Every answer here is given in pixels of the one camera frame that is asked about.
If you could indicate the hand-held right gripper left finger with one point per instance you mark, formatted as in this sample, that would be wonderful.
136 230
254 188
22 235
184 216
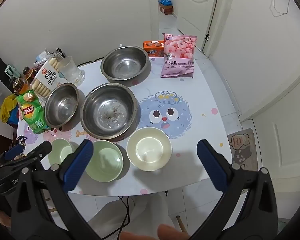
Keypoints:
77 165

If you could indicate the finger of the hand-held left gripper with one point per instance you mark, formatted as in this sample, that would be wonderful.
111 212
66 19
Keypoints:
41 150
13 152

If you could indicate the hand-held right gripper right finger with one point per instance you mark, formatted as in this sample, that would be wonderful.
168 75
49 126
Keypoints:
212 165

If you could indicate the pale green ceramic bowl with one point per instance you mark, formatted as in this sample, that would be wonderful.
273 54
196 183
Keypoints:
103 161
61 152

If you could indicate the small steel bowl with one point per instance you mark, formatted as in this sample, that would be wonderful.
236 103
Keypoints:
62 105

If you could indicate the large steel bowl stained inside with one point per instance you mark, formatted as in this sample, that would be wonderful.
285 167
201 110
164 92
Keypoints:
108 111

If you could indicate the cream ceramic bowl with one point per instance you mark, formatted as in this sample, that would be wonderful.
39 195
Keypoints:
148 148

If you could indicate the person's left forearm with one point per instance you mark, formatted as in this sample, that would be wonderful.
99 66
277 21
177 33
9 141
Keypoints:
1 218

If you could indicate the person's right hand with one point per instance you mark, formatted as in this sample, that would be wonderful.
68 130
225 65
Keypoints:
165 232

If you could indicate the dark brown cabinet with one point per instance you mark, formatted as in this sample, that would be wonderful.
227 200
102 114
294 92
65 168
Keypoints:
0 140

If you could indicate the tan cat floor mat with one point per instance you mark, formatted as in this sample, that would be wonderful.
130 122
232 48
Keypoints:
242 152

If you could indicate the blue packet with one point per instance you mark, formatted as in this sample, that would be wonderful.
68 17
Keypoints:
13 116

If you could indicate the green potato chip bag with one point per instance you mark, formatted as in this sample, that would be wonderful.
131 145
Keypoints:
32 111

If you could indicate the yellow plastic bag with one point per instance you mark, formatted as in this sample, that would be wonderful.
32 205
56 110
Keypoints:
7 107

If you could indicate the amber glass bottle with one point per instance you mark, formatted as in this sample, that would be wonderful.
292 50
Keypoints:
28 74
20 86

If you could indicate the wooden stool leg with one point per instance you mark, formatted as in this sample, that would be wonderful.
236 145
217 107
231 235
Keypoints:
181 223

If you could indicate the clear biscuit box white label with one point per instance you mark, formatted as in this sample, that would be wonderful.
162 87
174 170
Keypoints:
48 78

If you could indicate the teal and white carton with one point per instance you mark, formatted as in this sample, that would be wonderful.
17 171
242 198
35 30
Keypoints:
12 71

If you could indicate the white panel door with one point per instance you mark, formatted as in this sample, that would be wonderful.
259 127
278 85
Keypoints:
280 120

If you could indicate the clear glass object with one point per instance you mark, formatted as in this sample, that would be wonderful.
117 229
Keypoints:
71 70

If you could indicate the white plastic bag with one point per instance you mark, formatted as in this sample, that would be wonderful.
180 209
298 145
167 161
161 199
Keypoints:
43 55

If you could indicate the pink snack bag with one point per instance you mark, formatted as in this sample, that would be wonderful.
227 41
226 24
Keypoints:
178 55

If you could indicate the black door latch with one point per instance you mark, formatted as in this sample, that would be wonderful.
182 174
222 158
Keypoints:
207 37

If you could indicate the orange cookie box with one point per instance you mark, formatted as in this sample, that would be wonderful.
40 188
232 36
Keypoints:
153 49

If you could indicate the white door wavy relief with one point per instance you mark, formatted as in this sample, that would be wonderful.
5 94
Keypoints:
195 10

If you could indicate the cardboard box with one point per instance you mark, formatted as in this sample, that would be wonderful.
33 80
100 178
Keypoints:
166 9

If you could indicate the blue plastic bag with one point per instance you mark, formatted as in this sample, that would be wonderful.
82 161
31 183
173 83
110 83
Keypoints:
165 1

